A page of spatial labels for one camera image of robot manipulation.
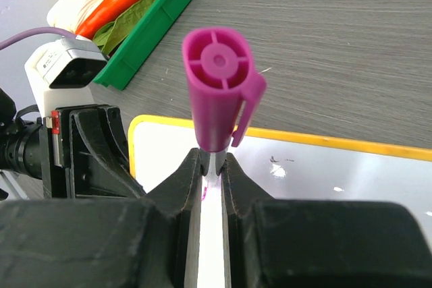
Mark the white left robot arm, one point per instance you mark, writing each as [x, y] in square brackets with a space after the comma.
[5, 109]

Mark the green plastic vegetable tray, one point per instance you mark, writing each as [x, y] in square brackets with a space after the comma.
[127, 58]

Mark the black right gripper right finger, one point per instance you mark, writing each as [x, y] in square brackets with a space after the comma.
[317, 243]

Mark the green spinach leaf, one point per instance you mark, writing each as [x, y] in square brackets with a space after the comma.
[112, 34]

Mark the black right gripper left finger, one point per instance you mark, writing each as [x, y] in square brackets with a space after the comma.
[106, 242]

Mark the large orange carrot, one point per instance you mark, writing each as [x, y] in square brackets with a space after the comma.
[107, 11]

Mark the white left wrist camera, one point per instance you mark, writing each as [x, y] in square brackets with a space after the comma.
[59, 73]

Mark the orange framed whiteboard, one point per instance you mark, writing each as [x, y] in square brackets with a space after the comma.
[288, 166]

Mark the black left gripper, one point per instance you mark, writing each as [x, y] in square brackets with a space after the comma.
[94, 163]

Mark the purple capped marker pen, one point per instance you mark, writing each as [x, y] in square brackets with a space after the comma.
[224, 89]

